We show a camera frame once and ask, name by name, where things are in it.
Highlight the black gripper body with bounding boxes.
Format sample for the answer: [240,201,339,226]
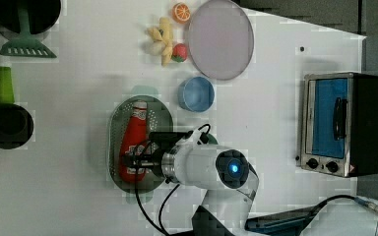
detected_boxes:
[125,131,193,177]

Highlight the red ketchup bottle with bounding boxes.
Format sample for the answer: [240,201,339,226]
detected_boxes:
[118,100,147,183]

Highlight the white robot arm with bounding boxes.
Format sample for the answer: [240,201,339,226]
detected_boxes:
[123,130,259,236]

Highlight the green oval strainer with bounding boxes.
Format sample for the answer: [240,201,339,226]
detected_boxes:
[106,86,173,205]

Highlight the green mug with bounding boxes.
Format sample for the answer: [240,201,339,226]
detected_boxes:
[207,134,219,145]

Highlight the blue bowl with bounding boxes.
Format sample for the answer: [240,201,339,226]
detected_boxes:
[177,77,215,113]

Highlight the yellow banana toy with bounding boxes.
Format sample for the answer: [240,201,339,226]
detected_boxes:
[147,17,173,67]

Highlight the grey oval plate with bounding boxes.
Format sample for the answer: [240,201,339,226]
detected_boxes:
[187,0,254,80]

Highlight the orange slice toy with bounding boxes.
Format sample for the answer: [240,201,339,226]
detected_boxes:
[171,3,191,24]

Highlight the green bottle white cap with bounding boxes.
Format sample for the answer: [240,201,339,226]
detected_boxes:
[0,54,15,104]

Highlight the green spatula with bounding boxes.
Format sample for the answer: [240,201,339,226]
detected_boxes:
[0,0,56,58]

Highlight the black cylinder cup upper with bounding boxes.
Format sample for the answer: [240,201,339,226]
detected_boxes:
[0,0,62,34]

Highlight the black toaster oven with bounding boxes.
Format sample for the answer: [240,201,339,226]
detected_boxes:
[300,72,378,178]

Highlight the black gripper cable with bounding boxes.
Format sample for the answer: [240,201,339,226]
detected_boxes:
[133,123,213,236]

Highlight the blue metal rail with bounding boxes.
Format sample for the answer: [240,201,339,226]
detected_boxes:
[245,206,321,236]

